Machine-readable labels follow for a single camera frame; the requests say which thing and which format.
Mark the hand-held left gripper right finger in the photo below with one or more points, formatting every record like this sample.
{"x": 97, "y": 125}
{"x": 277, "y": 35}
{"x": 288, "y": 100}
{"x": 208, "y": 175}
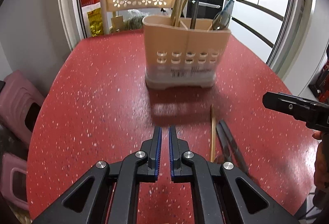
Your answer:
{"x": 171, "y": 152}

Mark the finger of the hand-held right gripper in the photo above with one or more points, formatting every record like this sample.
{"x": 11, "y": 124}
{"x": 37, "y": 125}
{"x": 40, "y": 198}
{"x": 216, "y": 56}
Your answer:
{"x": 280, "y": 102}

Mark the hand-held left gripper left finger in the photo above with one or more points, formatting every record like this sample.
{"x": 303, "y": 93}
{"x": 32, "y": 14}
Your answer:
{"x": 159, "y": 152}

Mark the plain wooden chopstick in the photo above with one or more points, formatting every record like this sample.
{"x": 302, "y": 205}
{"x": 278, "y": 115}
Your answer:
{"x": 177, "y": 5}
{"x": 212, "y": 134}
{"x": 186, "y": 0}

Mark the beige plastic utensil holder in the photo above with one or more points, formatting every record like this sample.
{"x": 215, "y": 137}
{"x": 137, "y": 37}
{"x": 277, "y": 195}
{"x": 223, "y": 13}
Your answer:
{"x": 167, "y": 41}

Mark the blue patterned wooden chopstick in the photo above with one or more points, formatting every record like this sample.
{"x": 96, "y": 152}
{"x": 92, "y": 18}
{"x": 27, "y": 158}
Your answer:
{"x": 230, "y": 2}

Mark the person's right hand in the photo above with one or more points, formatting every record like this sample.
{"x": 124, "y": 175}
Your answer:
{"x": 322, "y": 162}

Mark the red and black appliance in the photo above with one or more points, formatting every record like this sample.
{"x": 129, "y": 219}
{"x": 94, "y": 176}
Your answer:
{"x": 322, "y": 82}

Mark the black built-in oven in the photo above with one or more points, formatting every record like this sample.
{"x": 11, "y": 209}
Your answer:
{"x": 208, "y": 0}

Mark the bag of green vegetables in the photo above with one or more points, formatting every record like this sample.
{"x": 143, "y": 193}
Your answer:
{"x": 133, "y": 20}

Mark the small cardboard box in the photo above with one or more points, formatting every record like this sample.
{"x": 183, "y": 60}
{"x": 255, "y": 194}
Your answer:
{"x": 117, "y": 23}

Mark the yellow plastic bag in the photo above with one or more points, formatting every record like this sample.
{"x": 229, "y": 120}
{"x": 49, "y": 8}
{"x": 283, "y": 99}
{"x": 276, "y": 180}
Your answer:
{"x": 95, "y": 23}

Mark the pink plastic stool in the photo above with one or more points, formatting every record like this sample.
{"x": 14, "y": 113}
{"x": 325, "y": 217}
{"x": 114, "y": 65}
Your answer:
{"x": 18, "y": 95}
{"x": 10, "y": 164}

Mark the black chair back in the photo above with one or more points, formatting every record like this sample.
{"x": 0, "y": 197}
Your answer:
{"x": 1, "y": 86}

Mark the white sliding door frame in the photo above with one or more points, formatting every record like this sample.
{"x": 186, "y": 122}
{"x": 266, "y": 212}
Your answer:
{"x": 66, "y": 7}

